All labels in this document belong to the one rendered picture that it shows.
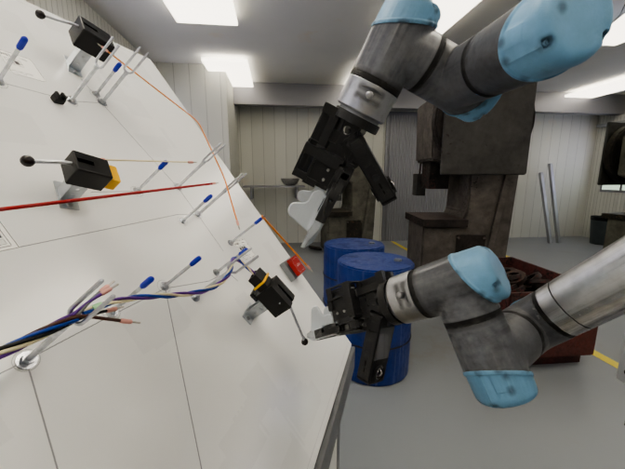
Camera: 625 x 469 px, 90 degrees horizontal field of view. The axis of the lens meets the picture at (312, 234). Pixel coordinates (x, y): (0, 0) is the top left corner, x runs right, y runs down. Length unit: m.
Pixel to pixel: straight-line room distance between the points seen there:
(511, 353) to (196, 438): 0.40
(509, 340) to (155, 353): 0.45
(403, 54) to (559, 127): 8.49
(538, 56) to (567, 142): 8.69
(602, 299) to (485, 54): 0.32
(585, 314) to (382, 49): 0.42
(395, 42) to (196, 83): 5.01
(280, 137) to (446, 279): 6.11
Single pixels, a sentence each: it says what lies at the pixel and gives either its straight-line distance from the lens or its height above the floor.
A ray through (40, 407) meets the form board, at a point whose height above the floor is 1.13.
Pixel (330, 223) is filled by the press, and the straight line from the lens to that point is 5.50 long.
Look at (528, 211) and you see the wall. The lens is 8.56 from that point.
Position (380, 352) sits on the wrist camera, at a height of 1.07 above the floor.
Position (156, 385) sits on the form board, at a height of 1.09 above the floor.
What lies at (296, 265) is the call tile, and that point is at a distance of 0.83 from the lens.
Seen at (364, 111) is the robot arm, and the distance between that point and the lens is 0.46.
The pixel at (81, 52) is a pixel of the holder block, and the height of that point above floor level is 1.58.
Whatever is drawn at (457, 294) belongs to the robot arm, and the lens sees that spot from 0.45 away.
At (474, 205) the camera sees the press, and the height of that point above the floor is 1.03.
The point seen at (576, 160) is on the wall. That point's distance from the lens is 9.22.
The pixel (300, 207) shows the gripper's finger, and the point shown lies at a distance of 0.48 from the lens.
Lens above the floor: 1.34
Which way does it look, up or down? 10 degrees down
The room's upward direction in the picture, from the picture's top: straight up
